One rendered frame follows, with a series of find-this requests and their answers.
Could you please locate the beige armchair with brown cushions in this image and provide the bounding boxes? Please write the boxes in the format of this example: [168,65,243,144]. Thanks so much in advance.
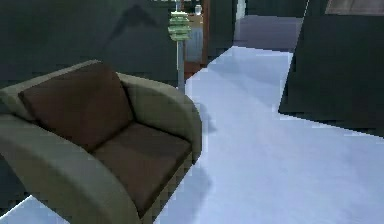
[0,59,203,224]

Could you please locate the framed picture on wall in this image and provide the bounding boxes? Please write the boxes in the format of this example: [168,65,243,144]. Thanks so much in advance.
[324,0,384,17]

